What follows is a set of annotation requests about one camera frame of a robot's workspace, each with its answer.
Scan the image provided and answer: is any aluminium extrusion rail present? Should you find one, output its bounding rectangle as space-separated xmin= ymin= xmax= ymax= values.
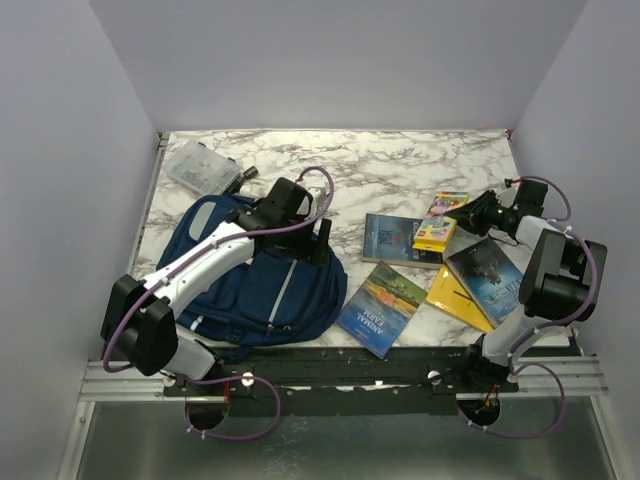
xmin=79 ymin=356 xmax=609 ymax=403

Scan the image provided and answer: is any colourful children's book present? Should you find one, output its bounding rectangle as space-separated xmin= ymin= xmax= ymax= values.
xmin=413 ymin=191 xmax=470 ymax=253

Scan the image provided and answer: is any black metal flashlight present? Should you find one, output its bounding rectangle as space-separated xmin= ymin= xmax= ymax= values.
xmin=243 ymin=166 xmax=259 ymax=180

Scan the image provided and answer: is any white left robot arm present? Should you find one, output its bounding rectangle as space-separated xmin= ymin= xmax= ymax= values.
xmin=101 ymin=178 xmax=347 ymax=395

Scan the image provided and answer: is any Animal Farm book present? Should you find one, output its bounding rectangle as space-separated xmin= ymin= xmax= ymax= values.
xmin=336 ymin=262 xmax=427 ymax=359

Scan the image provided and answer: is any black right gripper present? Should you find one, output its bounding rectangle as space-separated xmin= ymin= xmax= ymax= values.
xmin=445 ymin=190 xmax=514 ymax=238

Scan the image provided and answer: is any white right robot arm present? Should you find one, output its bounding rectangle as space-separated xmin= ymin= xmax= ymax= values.
xmin=446 ymin=176 xmax=607 ymax=392

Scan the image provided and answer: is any navy blue student backpack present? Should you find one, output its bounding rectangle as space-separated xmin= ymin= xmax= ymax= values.
xmin=155 ymin=193 xmax=349 ymax=357

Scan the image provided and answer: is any black mounting base plate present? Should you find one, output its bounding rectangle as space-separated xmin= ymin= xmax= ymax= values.
xmin=165 ymin=347 xmax=495 ymax=417

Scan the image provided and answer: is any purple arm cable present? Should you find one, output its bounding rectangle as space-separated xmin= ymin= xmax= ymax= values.
xmin=102 ymin=166 xmax=335 ymax=441
xmin=459 ymin=174 xmax=601 ymax=440

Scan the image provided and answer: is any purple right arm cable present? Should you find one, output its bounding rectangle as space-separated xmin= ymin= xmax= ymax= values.
xmin=459 ymin=174 xmax=601 ymax=440

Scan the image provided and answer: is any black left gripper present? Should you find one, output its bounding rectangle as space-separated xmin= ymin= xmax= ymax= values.
xmin=275 ymin=212 xmax=331 ymax=266

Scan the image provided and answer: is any blue picture book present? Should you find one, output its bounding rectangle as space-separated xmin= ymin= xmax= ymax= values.
xmin=445 ymin=238 xmax=523 ymax=328

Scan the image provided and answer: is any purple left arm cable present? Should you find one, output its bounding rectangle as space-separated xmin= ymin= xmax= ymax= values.
xmin=102 ymin=166 xmax=335 ymax=441

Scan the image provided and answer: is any yellow notebook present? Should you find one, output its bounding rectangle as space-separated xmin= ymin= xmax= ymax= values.
xmin=426 ymin=266 xmax=494 ymax=333

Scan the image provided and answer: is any Nineteen Eighty-Four book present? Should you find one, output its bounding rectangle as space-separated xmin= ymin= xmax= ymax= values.
xmin=362 ymin=213 xmax=444 ymax=269

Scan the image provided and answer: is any clear plastic organiser box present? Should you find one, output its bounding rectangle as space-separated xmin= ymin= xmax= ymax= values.
xmin=163 ymin=140 xmax=242 ymax=195

